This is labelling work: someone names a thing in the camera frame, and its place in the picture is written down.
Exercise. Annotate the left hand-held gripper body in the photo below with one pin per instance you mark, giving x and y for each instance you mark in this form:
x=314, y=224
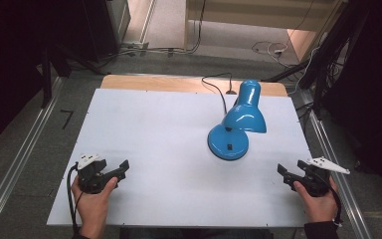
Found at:
x=91, y=177

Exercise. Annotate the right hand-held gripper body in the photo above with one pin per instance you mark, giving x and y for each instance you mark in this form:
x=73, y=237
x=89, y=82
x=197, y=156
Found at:
x=316, y=179

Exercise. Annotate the blue desk lamp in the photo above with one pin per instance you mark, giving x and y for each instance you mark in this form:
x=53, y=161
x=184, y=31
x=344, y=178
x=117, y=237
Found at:
x=237, y=127

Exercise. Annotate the person's right hand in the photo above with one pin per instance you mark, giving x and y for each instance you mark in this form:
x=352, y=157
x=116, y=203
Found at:
x=318, y=205

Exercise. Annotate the person's left hand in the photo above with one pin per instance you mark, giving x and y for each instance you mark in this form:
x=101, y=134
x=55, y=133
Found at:
x=93, y=205

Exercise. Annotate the white table board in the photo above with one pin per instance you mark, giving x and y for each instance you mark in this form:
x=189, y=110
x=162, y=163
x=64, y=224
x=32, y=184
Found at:
x=152, y=149

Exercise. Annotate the black metal stand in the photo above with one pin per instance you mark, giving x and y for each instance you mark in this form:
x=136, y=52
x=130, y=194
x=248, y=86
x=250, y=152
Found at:
x=325, y=63

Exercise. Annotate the black cabinet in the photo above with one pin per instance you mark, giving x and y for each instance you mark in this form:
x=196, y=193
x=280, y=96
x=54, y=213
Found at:
x=102, y=26

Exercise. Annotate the light wooden furniture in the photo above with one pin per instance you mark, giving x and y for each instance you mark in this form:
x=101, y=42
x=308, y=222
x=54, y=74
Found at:
x=262, y=15

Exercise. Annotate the aluminium floor rail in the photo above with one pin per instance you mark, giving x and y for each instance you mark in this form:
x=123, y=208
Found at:
x=16, y=166
x=341, y=186

